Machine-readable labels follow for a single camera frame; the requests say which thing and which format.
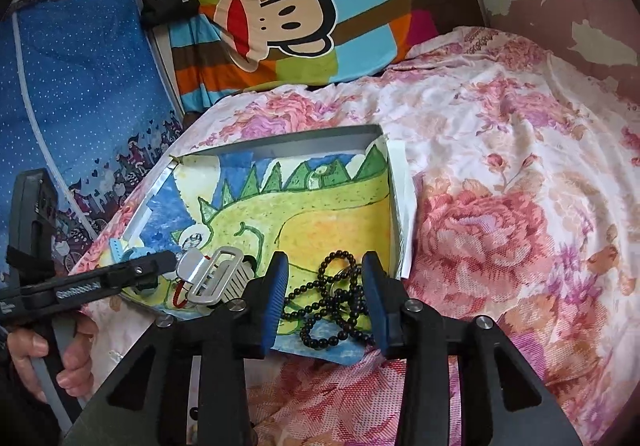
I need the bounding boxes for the beige claw hair clip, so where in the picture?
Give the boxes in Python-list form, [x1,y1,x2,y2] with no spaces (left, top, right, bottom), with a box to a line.
[176,247,257,306]

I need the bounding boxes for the black bead necklace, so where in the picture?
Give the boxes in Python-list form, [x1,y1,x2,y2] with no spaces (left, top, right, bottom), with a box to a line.
[278,249,377,352]

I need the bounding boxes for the person's left hand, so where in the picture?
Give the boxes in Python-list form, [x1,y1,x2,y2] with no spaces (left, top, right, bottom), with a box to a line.
[6,312,99,402]

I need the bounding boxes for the blue bicycle print curtain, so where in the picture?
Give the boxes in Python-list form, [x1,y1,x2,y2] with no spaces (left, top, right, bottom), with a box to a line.
[1,0,181,270]

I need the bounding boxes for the grey cardboard tray box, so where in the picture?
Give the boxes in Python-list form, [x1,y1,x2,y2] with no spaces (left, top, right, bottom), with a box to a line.
[99,125,416,356]

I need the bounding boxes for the colourful dinosaur drawing paper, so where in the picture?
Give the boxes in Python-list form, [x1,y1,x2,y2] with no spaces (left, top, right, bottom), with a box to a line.
[118,137,394,366]

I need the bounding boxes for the floral pink bedspread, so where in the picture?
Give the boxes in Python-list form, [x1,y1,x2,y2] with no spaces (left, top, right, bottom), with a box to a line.
[76,28,639,445]

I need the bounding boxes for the black hanging bag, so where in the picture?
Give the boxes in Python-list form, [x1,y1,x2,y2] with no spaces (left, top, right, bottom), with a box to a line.
[140,0,201,31]

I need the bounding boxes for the striped monkey blanket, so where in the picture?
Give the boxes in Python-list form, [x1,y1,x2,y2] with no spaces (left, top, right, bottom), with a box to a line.
[169,0,437,113]

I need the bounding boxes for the dark wooden headboard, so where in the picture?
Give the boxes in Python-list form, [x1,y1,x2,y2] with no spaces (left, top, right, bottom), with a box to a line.
[426,0,486,34]

